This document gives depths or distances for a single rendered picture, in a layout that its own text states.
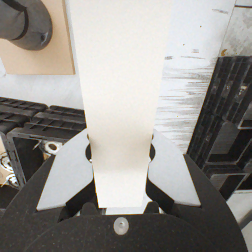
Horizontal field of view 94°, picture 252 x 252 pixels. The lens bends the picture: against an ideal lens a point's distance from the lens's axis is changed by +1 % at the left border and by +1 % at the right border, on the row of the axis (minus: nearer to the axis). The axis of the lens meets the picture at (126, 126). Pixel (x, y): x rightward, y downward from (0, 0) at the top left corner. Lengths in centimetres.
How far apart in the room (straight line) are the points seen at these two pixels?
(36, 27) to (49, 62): 10
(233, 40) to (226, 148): 94
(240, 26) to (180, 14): 106
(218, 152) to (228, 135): 19
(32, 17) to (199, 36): 51
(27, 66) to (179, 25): 54
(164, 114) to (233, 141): 93
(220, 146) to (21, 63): 144
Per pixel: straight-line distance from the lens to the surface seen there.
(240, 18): 156
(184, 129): 66
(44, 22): 50
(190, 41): 56
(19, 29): 44
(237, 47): 158
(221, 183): 158
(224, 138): 134
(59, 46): 52
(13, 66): 60
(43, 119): 49
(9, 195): 78
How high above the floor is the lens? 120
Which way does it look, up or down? 61 degrees down
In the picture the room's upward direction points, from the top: 176 degrees clockwise
